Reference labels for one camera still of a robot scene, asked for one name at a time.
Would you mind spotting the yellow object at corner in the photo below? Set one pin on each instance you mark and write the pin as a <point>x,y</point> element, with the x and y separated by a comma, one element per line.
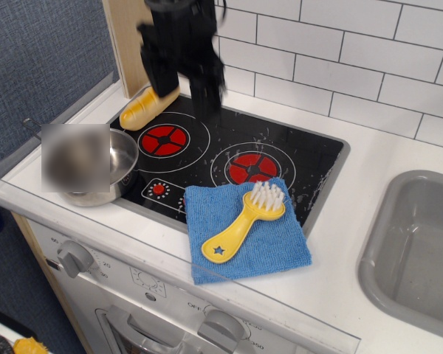
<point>29,346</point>

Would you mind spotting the grey sink basin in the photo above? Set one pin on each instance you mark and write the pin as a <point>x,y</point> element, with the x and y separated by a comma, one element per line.
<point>401,269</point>

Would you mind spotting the oven door with handle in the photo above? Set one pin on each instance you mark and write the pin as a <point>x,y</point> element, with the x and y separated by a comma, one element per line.
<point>144,332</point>

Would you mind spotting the black toy stovetop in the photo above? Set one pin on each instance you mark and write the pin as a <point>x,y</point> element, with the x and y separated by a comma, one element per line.
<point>177,150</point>

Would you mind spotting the wooden upright post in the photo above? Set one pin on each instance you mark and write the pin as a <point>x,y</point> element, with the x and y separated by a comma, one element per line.
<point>123,18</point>

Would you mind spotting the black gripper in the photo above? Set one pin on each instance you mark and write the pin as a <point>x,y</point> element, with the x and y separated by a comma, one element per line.
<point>180,40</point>

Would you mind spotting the yellow brush white bristles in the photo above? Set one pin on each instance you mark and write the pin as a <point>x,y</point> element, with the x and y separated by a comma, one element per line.
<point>265,202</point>

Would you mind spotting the steel pot with handle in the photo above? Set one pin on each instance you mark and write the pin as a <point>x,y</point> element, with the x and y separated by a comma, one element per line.
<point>88,165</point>

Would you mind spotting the grey oven knob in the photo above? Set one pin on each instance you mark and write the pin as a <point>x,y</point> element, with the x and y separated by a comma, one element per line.
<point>222,330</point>
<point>74,258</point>

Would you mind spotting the grey left oven knob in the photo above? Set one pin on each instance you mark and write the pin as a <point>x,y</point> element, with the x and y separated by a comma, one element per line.
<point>74,258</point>

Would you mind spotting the grey right oven knob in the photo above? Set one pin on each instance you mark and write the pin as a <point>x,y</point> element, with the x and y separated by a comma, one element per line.
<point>222,330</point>

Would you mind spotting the toy bread loaf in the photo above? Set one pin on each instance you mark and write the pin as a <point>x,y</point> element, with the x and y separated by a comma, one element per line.
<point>144,108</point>

